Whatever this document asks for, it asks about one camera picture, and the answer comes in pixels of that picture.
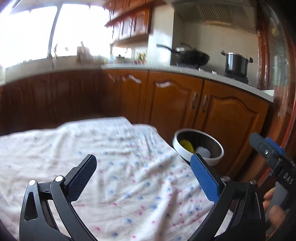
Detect white rimmed trash bin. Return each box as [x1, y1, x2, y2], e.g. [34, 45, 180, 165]
[173, 128, 224, 166]

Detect brown upper wall cabinets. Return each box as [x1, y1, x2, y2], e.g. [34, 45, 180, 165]
[103, 0, 155, 47]

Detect range hood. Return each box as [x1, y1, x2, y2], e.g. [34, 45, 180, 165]
[170, 1, 257, 32]

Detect utensil holder on counter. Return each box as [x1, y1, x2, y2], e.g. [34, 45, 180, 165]
[76, 41, 93, 64]

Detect white foam fruit net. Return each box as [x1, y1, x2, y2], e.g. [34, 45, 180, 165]
[195, 146, 211, 158]

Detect yellow foam fruit net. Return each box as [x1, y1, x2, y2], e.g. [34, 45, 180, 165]
[180, 140, 195, 154]

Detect black wok pan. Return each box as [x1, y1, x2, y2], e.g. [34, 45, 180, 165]
[156, 42, 210, 68]

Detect brown lower kitchen cabinets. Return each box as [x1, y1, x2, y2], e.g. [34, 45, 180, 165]
[1, 69, 269, 177]

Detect person's right hand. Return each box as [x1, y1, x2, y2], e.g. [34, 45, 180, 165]
[263, 187, 286, 229]

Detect kitchen window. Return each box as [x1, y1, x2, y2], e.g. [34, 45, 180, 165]
[1, 1, 111, 68]

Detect steel cooking pot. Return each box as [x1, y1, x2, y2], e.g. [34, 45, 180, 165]
[221, 50, 253, 78]

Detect white dotted tablecloth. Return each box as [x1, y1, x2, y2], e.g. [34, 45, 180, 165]
[1, 118, 213, 240]

